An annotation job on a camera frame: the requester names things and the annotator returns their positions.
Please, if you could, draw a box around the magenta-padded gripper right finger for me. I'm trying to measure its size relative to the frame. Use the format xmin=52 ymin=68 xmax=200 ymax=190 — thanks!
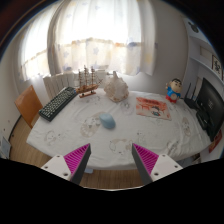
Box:
xmin=131 ymin=143 xmax=184 ymax=186

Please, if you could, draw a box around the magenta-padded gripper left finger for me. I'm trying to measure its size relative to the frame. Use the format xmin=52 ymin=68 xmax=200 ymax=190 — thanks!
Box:
xmin=40 ymin=143 xmax=92 ymax=186

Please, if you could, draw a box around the light blue computer mouse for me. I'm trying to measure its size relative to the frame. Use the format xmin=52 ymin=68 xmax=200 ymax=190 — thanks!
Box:
xmin=99 ymin=112 xmax=117 ymax=130

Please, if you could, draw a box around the white printed tablecloth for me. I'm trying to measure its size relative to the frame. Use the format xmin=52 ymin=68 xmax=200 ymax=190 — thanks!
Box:
xmin=25 ymin=87 xmax=213 ymax=171

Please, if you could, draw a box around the black keyboard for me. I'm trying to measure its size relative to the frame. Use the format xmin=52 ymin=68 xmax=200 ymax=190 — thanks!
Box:
xmin=38 ymin=86 xmax=79 ymax=123

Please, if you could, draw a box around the black router with antennas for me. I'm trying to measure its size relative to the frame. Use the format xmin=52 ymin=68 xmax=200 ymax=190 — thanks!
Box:
xmin=183 ymin=82 xmax=201 ymax=111

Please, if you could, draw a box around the cartoon boy figurine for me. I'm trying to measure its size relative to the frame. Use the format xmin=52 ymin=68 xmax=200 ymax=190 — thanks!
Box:
xmin=165 ymin=78 xmax=184 ymax=104

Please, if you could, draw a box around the black monitor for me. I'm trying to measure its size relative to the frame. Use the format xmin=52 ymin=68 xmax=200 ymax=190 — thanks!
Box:
xmin=195 ymin=77 xmax=224 ymax=142

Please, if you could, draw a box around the wooden model sailing ship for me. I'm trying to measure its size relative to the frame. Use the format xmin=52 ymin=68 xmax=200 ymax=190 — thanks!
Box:
xmin=75 ymin=64 xmax=103 ymax=99

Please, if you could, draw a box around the white radiator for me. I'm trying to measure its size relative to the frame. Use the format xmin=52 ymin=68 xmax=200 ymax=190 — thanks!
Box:
xmin=42 ymin=71 xmax=111 ymax=100

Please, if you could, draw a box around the large white conch shell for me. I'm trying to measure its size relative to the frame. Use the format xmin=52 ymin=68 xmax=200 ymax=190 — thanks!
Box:
xmin=103 ymin=70 xmax=130 ymax=103

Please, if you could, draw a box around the white star-print curtain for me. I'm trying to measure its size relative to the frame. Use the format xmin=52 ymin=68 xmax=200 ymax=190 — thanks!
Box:
xmin=18 ymin=0 xmax=158 ymax=81

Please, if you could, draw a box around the white wall shelf unit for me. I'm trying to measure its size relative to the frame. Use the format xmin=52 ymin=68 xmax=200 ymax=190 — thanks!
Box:
xmin=182 ymin=16 xmax=224 ymax=101

